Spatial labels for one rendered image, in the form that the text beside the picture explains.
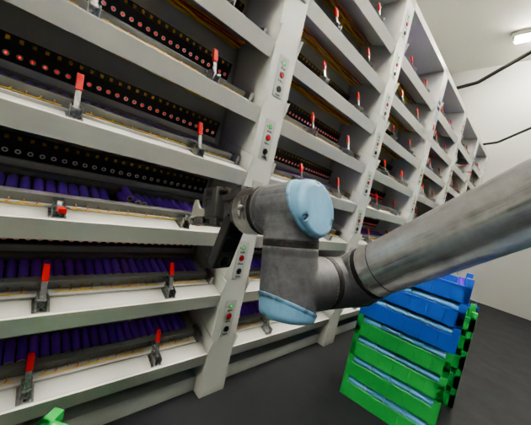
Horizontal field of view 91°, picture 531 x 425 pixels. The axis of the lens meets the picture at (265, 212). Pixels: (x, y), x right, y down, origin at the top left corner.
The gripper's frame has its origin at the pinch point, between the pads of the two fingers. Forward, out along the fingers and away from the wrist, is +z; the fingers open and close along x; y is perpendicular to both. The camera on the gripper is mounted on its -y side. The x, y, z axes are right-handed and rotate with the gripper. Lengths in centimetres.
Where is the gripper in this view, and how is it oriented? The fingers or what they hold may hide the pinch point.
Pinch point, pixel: (195, 223)
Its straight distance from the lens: 67.3
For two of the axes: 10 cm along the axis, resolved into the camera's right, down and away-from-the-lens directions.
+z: -7.0, 0.4, 7.2
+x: -7.2, -1.2, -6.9
